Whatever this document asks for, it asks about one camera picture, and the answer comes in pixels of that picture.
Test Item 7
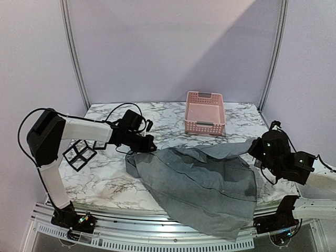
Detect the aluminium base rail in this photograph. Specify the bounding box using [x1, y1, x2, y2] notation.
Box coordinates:
[21, 203, 329, 251]

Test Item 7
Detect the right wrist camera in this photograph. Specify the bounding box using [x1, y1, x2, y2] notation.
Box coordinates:
[269, 120, 282, 131]

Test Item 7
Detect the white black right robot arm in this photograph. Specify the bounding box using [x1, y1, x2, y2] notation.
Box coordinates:
[248, 128, 335, 234]

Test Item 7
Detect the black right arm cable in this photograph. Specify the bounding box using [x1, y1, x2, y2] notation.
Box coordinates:
[262, 154, 336, 184]

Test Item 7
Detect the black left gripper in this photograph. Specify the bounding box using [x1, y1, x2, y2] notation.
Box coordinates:
[125, 130, 157, 153]

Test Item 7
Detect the black frame display box pair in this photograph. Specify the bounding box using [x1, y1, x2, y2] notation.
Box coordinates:
[62, 140, 97, 172]

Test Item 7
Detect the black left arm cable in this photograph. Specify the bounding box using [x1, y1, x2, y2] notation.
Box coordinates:
[17, 102, 144, 163]

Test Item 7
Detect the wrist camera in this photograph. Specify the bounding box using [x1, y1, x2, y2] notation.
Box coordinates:
[142, 119, 153, 137]
[269, 120, 282, 131]

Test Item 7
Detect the aluminium corner post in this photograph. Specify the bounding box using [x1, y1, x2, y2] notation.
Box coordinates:
[257, 0, 289, 113]
[60, 0, 91, 111]

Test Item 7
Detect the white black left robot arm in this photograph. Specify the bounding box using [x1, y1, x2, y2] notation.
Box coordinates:
[26, 108, 157, 240]

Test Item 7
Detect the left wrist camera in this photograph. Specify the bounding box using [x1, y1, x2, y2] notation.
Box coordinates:
[142, 119, 153, 137]

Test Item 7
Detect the right aluminium corner post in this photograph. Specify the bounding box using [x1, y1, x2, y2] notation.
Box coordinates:
[257, 0, 289, 113]

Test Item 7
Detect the grey button-up shirt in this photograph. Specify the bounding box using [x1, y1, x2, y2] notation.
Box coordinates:
[125, 139, 257, 240]

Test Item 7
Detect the left aluminium corner post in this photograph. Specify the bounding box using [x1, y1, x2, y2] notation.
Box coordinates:
[60, 0, 91, 111]

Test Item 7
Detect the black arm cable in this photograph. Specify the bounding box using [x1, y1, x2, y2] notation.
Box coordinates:
[262, 154, 336, 184]
[17, 102, 144, 163]

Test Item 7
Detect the pink perforated plastic basket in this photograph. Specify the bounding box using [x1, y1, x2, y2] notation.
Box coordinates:
[184, 91, 226, 135]

